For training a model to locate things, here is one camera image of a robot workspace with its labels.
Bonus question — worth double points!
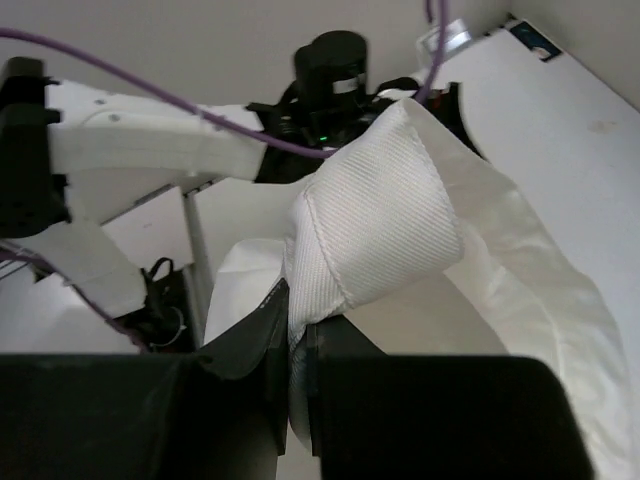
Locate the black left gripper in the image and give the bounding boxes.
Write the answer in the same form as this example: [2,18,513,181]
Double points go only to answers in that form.
[247,30,486,160]

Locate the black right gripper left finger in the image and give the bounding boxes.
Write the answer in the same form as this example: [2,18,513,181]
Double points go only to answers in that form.
[1,281,289,479]

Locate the white skirt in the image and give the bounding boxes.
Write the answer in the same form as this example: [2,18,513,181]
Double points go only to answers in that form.
[205,100,639,479]

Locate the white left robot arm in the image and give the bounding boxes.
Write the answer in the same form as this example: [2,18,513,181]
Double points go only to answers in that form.
[1,28,469,320]

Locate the left corner label sticker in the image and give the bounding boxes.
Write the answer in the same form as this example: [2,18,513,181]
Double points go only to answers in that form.
[508,21,562,63]

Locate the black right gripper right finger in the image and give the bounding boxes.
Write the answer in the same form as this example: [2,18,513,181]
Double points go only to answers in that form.
[306,317,595,479]

